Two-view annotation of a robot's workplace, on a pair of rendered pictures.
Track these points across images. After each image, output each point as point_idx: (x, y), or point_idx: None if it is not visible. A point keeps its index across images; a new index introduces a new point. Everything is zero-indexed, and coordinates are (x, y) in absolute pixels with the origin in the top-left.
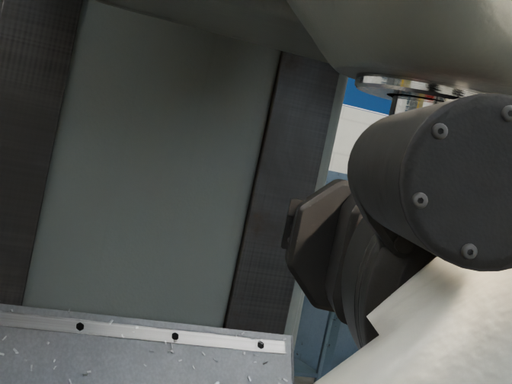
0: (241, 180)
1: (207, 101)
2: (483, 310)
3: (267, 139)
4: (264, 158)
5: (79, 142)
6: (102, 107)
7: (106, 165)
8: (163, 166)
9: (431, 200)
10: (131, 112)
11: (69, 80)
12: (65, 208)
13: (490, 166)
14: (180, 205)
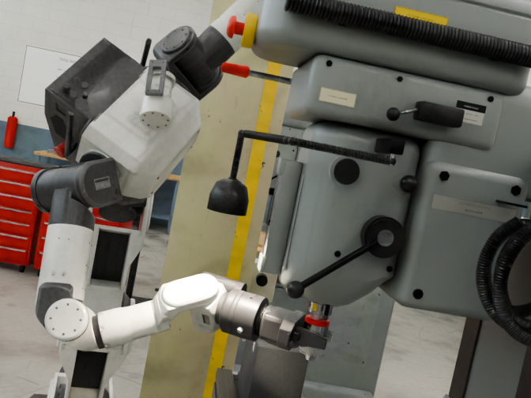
0: (517, 381)
1: (511, 340)
2: None
3: (523, 362)
4: (521, 371)
5: (480, 350)
6: (487, 337)
7: (484, 361)
8: (497, 366)
9: None
10: (492, 340)
11: (481, 325)
12: (474, 374)
13: None
14: (499, 385)
